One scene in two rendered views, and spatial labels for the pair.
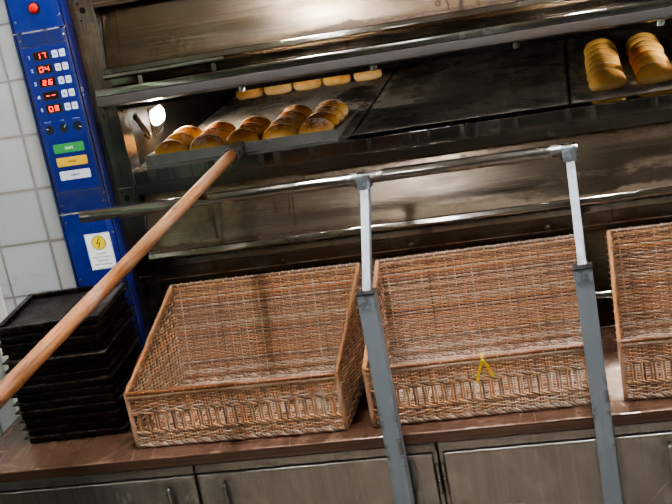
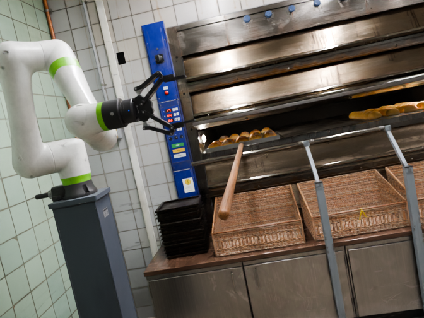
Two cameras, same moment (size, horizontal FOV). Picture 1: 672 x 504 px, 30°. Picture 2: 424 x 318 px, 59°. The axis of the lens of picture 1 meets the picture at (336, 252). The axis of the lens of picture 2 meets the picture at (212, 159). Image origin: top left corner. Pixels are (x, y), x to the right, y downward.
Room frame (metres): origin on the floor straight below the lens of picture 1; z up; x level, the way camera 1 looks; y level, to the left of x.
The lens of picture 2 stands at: (0.67, 0.72, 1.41)
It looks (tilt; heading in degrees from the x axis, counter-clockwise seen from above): 6 degrees down; 354
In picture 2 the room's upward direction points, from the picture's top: 11 degrees counter-clockwise
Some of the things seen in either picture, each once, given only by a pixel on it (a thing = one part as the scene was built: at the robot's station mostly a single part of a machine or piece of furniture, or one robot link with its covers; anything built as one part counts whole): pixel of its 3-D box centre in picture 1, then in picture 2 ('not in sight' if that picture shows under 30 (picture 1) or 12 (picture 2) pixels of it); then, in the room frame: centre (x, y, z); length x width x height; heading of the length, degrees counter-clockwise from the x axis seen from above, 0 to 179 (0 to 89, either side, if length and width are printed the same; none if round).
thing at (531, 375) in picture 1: (481, 326); (347, 202); (2.94, -0.32, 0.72); 0.56 x 0.49 x 0.28; 79
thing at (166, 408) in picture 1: (252, 351); (255, 217); (3.07, 0.26, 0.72); 0.56 x 0.49 x 0.28; 76
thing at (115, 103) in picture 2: not in sight; (117, 113); (1.90, 0.86, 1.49); 0.12 x 0.06 x 0.09; 166
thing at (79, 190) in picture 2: not in sight; (66, 190); (2.36, 1.20, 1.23); 0.26 x 0.15 x 0.06; 82
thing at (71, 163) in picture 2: not in sight; (69, 161); (2.34, 1.15, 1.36); 0.16 x 0.13 x 0.19; 122
